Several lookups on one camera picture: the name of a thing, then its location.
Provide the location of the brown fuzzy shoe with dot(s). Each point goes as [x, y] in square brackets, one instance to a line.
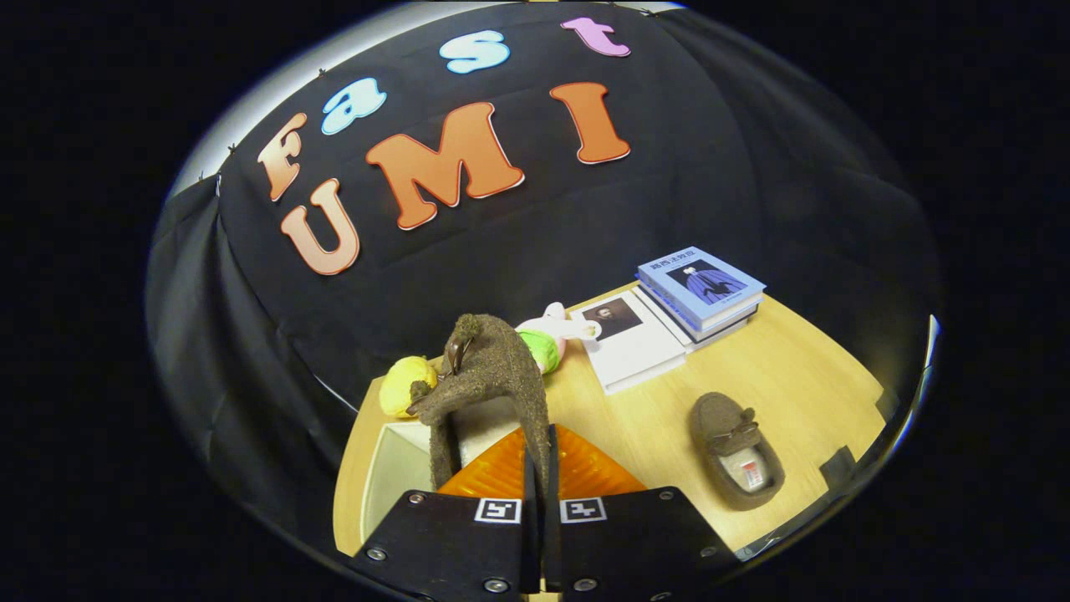
[719, 418]
[493, 359]

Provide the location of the row of black cloth clips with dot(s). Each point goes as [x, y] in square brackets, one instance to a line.
[232, 148]

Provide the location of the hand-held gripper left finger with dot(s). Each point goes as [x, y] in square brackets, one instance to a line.
[443, 543]

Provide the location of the grey fabric storage box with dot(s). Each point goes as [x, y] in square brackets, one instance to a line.
[401, 468]

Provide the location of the black table bracket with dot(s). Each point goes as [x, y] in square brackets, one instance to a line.
[886, 405]
[838, 470]

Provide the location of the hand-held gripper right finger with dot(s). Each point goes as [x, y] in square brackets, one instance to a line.
[635, 543]

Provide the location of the pink and green plush toy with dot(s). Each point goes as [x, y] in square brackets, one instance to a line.
[545, 349]

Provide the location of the white book with portrait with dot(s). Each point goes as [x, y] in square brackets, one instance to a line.
[639, 355]

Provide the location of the yellow plush toy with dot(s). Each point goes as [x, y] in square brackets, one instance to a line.
[401, 385]

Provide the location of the blue book with plain spine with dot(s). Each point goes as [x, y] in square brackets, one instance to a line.
[719, 324]

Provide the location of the blue book with figure cover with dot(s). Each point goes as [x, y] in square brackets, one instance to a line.
[702, 280]

